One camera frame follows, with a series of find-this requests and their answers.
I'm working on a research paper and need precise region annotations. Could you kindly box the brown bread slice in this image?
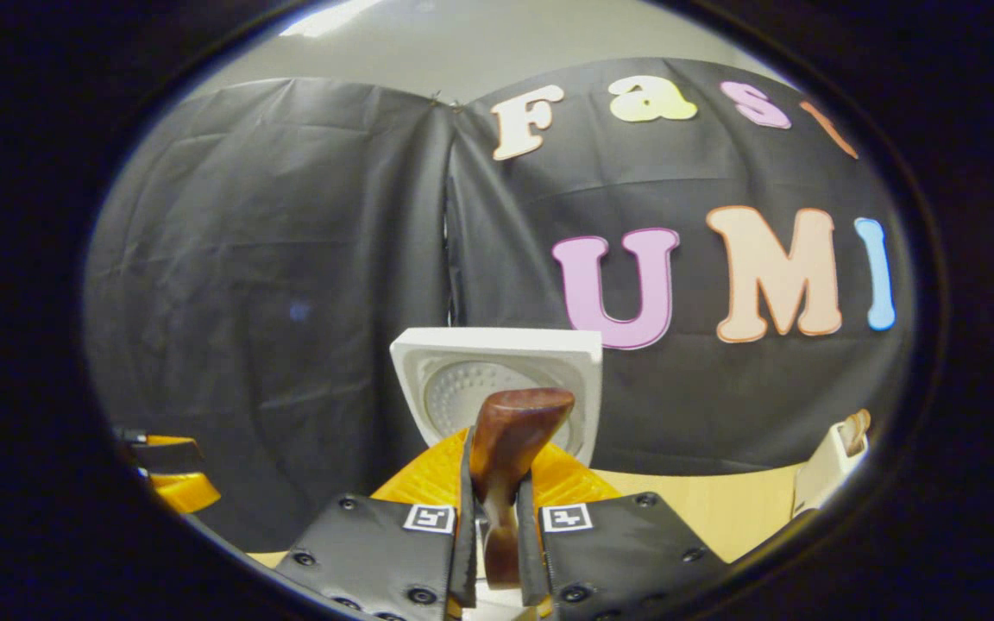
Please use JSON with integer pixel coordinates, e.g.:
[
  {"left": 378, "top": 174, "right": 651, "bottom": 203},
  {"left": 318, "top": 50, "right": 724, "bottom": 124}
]
[{"left": 838, "top": 409, "right": 871, "bottom": 456}]

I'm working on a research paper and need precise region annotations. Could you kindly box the white toaster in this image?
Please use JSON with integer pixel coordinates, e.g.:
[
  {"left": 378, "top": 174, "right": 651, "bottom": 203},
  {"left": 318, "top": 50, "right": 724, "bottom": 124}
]
[{"left": 792, "top": 423, "right": 869, "bottom": 518}]

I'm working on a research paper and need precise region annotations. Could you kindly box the white rice cooker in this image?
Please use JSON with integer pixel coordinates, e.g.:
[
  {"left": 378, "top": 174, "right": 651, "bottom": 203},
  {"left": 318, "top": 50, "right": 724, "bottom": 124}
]
[{"left": 389, "top": 327, "right": 603, "bottom": 621}]

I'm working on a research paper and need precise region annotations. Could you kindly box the black backdrop cloth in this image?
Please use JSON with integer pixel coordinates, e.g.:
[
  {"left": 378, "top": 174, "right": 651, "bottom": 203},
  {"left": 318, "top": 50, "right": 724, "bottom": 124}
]
[{"left": 83, "top": 57, "right": 916, "bottom": 553}]

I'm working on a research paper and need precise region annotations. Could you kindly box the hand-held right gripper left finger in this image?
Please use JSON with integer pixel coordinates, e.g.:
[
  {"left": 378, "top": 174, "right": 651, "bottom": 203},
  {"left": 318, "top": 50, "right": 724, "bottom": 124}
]
[{"left": 271, "top": 427, "right": 481, "bottom": 621}]

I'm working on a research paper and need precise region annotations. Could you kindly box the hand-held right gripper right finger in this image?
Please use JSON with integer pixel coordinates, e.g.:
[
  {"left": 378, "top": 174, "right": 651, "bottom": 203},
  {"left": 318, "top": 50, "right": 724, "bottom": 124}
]
[{"left": 514, "top": 440, "right": 733, "bottom": 621}]

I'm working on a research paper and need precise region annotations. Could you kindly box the brown wooden spoon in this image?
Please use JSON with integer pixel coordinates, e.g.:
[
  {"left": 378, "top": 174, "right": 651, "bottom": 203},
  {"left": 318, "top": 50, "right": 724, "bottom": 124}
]
[{"left": 469, "top": 388, "right": 576, "bottom": 590}]

